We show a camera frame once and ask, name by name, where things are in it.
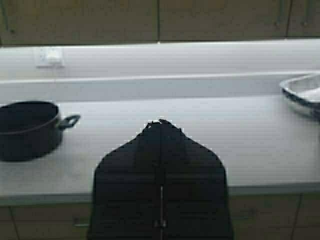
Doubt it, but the upper left cabinet door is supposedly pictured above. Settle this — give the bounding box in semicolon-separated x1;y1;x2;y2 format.
0;0;158;47

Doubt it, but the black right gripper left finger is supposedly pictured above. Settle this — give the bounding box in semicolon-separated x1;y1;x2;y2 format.
87;121;162;240

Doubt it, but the cabinet door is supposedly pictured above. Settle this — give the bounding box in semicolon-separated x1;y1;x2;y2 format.
0;0;158;47
159;0;291;42

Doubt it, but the upper right cabinet door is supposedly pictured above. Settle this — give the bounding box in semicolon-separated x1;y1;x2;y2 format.
159;0;291;42

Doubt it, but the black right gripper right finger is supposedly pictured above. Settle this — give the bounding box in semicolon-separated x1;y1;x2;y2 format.
160;119;234;240

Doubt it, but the white wall outlet plate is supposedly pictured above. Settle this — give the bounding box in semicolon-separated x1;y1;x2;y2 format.
33;46;65;69

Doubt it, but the lower left drawer front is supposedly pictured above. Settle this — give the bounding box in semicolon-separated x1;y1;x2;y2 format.
10;203;92;240

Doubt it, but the black two-handled cooking pot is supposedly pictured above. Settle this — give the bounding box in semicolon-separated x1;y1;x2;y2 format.
0;100;81;162

